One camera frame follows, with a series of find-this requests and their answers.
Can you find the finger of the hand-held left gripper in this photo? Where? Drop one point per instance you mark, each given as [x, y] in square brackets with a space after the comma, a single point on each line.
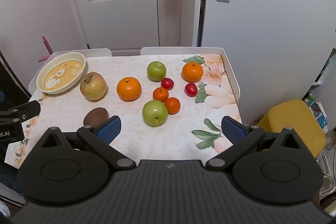
[26, 109]

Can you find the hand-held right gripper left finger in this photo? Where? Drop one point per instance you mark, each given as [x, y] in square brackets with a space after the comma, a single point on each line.
[110, 130]

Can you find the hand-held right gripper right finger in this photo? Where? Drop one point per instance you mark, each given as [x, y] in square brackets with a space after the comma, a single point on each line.
[232, 130]

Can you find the brown kiwi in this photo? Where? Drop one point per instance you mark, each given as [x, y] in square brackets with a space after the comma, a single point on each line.
[95, 116]

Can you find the large orange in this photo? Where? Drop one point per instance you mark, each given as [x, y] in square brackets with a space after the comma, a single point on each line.
[128, 88]
[193, 72]

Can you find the large yellow-brown apple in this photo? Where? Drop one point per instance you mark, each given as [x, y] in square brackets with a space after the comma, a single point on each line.
[93, 87]

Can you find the green apple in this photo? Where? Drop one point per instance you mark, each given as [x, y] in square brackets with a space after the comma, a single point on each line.
[155, 112]
[156, 71]

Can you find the cream bowl with bear print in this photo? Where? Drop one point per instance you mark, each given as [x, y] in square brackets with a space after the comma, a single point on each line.
[60, 74]

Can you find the small tangerine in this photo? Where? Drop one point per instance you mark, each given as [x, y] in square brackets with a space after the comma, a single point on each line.
[173, 106]
[160, 95]

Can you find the red cherry tomato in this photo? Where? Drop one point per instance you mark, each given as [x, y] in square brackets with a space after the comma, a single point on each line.
[167, 83]
[191, 89]

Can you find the floral tablecloth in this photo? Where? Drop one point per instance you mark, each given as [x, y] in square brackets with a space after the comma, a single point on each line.
[147, 140]

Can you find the yellow stool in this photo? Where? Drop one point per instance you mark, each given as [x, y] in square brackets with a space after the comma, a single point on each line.
[291, 124]

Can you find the blue patterned box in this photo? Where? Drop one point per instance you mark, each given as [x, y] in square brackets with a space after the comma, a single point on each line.
[320, 116]

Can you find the white cabinet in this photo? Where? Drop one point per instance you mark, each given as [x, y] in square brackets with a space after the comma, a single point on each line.
[262, 43]

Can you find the white panel door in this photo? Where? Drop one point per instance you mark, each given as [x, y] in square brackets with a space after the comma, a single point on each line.
[113, 16]

